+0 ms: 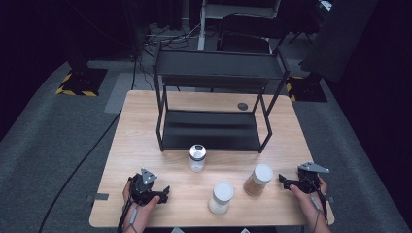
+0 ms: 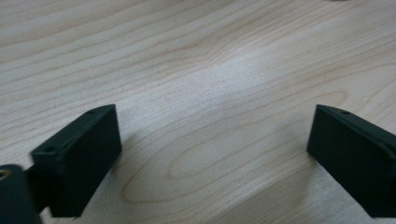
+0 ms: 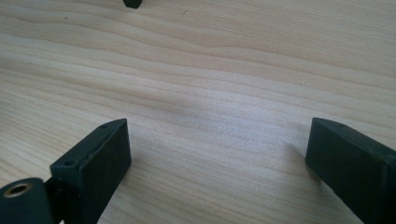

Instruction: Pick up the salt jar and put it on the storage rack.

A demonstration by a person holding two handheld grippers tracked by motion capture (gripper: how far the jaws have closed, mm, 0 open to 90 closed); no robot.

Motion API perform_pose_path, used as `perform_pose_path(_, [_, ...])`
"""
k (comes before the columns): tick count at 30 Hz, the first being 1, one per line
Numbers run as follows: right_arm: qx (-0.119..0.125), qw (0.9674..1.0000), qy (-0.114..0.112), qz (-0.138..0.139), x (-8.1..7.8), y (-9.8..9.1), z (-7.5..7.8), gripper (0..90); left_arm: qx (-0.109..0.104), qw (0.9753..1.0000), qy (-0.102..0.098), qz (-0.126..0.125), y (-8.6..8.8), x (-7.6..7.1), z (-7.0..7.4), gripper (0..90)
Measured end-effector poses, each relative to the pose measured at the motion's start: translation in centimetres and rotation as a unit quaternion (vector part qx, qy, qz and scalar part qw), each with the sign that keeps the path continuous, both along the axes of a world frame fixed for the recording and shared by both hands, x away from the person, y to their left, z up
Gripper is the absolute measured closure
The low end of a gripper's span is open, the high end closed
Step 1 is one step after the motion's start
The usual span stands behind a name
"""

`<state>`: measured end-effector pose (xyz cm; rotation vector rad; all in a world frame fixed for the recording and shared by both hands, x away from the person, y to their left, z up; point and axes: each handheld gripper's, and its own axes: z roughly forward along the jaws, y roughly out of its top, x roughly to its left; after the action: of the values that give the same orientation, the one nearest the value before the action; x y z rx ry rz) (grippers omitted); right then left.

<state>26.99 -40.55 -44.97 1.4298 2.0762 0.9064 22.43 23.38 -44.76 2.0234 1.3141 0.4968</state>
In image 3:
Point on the black metal shelf rack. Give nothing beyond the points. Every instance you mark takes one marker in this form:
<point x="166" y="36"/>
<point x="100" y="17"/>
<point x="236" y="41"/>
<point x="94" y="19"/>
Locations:
<point x="132" y="3"/>

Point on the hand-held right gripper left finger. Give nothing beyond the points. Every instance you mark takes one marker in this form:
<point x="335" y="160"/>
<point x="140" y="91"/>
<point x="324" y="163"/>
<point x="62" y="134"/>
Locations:
<point x="93" y="168"/>

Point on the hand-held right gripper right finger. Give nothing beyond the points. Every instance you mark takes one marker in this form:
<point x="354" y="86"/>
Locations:
<point x="355" y="168"/>

